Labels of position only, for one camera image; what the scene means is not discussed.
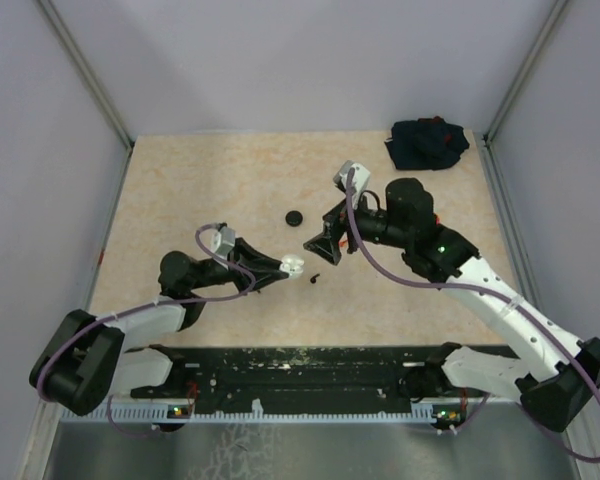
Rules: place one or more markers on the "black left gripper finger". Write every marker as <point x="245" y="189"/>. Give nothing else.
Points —
<point x="248" y="257"/>
<point x="256" y="280"/>

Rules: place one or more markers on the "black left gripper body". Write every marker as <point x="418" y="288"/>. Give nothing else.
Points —
<point x="239" y="277"/>

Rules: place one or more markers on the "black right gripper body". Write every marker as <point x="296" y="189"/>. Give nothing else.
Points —
<point x="360" y="219"/>

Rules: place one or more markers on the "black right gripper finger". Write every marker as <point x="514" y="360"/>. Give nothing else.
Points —
<point x="335" y="221"/>
<point x="326" y="247"/>

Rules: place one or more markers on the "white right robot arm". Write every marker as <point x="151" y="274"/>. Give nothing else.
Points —
<point x="553" y="373"/>

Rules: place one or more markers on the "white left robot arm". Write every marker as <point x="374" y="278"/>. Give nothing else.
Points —
<point x="89" y="358"/>

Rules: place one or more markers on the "dark crumpled cloth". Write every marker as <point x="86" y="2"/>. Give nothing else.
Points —
<point x="426" y="144"/>

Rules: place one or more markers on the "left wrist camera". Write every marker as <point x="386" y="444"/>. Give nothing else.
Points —
<point x="223" y="242"/>

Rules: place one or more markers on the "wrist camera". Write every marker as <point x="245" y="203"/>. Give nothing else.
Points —
<point x="354" y="174"/>
<point x="223" y="242"/>

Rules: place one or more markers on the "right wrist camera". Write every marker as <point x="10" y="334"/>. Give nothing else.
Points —
<point x="354" y="174"/>

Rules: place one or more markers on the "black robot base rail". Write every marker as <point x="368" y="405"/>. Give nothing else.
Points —
<point x="302" y="380"/>

